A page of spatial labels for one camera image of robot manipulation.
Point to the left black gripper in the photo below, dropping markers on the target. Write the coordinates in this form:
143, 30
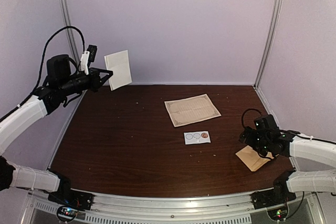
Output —
95, 83

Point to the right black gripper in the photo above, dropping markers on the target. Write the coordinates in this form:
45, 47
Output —
249, 141

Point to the cream letter paper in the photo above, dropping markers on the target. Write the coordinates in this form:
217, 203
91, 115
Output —
119, 64
191, 110

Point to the brown kraft envelope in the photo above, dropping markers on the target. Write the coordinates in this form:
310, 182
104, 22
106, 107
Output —
251, 158

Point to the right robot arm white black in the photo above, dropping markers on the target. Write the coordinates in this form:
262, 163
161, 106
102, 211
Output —
268, 141

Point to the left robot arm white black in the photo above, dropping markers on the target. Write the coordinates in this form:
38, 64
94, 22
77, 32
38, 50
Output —
59, 84

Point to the white sticker sheet with seal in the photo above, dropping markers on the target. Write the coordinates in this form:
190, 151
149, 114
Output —
200, 137

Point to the right small circuit board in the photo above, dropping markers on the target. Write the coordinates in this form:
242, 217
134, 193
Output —
278, 214

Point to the small circuit board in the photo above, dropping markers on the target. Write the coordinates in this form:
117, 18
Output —
66, 214
278, 214

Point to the left small circuit board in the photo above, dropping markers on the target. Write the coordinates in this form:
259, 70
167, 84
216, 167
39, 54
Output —
66, 214

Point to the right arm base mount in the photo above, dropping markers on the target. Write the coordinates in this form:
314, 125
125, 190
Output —
268, 198

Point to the left aluminium frame post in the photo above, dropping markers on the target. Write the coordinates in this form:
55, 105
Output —
71, 30

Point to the aluminium frame post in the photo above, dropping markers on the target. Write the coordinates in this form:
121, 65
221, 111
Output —
276, 10
71, 30

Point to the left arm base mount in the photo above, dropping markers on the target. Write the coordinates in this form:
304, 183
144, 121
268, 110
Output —
76, 199

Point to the front aluminium rail base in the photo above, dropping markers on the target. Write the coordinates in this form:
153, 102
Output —
234, 208

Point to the right aluminium frame post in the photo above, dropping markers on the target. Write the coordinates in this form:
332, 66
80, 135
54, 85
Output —
276, 10

